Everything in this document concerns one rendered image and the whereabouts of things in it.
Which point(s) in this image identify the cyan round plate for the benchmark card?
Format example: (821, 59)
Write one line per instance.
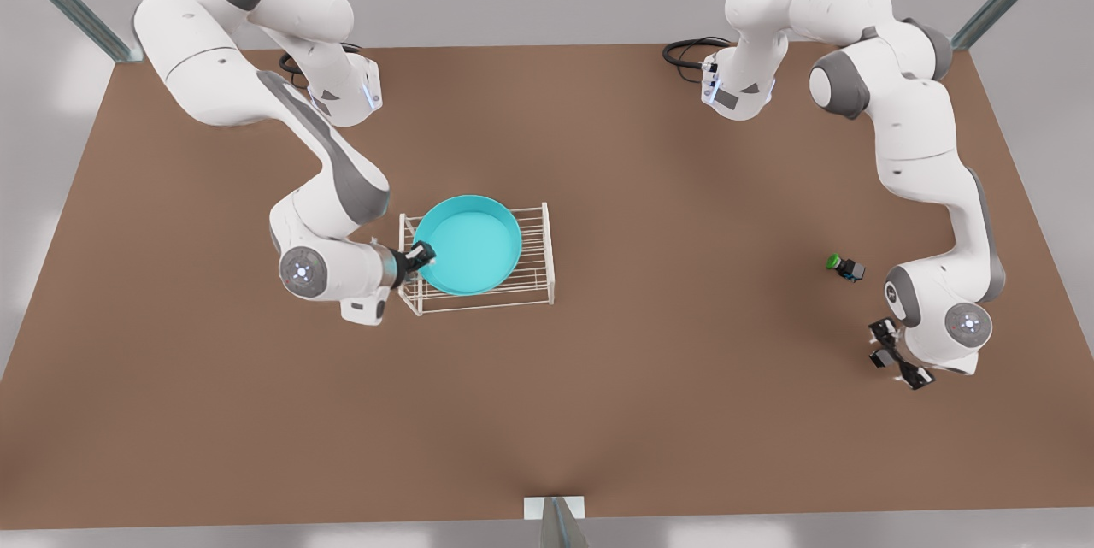
(468, 242)

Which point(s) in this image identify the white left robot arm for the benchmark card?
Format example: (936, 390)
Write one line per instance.
(914, 120)

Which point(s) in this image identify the small black button switch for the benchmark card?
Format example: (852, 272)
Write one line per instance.
(848, 267)

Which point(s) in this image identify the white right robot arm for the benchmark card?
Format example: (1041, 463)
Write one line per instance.
(214, 78)

